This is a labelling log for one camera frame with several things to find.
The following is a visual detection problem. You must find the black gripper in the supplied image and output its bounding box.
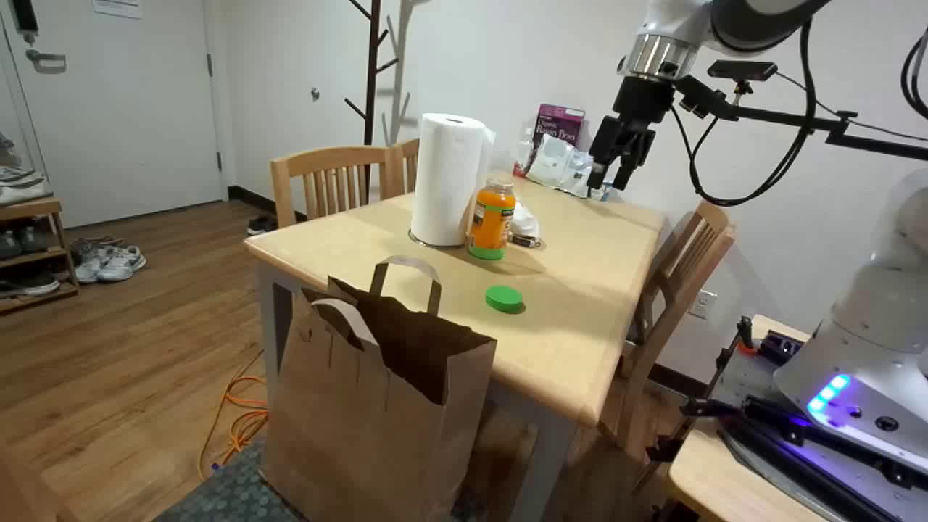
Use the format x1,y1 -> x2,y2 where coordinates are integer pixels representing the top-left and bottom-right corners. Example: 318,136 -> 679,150
585,72 -> 679,194

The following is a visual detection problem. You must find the white plastic bag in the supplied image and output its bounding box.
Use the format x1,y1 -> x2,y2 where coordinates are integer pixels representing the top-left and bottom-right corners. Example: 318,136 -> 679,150
523,131 -> 607,201

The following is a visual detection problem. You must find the brown paper bag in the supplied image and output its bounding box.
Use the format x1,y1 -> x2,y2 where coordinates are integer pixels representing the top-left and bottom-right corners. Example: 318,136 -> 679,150
258,253 -> 501,522

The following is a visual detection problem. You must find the purple box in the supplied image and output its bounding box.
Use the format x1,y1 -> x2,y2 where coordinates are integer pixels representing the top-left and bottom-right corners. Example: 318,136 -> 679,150
534,101 -> 590,150

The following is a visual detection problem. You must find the wooden slat-back chair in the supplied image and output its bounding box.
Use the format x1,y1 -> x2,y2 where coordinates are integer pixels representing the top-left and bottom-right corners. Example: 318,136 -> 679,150
603,198 -> 739,466
381,136 -> 424,202
266,143 -> 391,233

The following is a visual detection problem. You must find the orange juice bottle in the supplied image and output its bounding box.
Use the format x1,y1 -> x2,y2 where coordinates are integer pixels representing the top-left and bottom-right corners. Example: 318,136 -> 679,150
463,183 -> 520,265

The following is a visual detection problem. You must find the white paper towel roll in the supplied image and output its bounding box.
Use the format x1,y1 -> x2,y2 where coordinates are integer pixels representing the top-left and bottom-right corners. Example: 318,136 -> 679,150
410,110 -> 498,249

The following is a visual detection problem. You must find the green plastic lid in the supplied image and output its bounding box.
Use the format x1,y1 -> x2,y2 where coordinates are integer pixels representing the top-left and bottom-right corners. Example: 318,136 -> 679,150
482,282 -> 527,315

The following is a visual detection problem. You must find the black orange bar clamp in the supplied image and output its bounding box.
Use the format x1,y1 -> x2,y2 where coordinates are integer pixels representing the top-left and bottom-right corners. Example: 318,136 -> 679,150
733,314 -> 762,357
643,391 -> 752,465

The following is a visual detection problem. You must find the small black box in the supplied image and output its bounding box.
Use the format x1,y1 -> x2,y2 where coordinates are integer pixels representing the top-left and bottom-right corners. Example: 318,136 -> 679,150
761,330 -> 807,363

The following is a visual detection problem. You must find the dark wooden coat rack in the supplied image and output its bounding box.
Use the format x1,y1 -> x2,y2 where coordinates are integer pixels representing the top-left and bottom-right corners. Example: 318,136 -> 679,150
342,0 -> 400,207

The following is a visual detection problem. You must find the grey robot mounting plate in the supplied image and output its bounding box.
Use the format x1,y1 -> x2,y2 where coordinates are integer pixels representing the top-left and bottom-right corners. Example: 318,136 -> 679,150
708,328 -> 928,522

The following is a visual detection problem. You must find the white door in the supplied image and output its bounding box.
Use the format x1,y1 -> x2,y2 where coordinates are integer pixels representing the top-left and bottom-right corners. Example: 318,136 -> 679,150
0,0 -> 227,233

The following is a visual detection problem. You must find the white sneaker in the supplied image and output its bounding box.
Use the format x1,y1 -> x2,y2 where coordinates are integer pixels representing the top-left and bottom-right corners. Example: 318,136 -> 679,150
95,244 -> 152,284
69,237 -> 126,286

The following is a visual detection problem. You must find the grey patterned rug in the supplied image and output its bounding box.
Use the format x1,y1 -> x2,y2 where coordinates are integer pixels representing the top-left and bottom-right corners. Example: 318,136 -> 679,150
153,439 -> 301,522

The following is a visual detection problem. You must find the white paper door sign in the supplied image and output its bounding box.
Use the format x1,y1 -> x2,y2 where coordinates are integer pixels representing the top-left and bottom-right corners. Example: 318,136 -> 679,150
94,0 -> 144,24

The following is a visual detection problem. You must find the wooden shoe rack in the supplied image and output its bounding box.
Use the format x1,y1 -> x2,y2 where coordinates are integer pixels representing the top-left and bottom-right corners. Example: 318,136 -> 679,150
0,192 -> 81,318

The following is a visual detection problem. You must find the grey shoes pile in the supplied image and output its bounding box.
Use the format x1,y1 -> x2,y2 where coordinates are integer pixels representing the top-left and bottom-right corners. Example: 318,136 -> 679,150
0,131 -> 49,207

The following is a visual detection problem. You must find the black item hanging on door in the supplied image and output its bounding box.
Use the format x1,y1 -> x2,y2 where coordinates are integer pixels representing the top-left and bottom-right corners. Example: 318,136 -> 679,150
8,0 -> 40,47

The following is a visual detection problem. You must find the black camera on boom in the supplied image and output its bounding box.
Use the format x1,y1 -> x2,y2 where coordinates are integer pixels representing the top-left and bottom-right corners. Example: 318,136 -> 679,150
704,57 -> 781,85

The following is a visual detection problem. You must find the white wall outlet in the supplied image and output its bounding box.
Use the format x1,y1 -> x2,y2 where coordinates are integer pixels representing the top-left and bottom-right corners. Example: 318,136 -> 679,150
688,286 -> 720,323

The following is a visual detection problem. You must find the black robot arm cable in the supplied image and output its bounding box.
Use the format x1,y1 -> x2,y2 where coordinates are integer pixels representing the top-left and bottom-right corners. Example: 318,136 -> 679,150
666,18 -> 820,210

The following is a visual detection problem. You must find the orange extension cable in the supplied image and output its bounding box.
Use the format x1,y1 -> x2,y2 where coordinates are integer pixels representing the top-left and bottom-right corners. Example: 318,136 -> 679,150
198,371 -> 273,476

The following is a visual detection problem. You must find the silver door handle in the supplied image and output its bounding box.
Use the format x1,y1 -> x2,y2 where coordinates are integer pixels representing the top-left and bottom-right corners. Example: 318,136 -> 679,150
24,47 -> 69,76

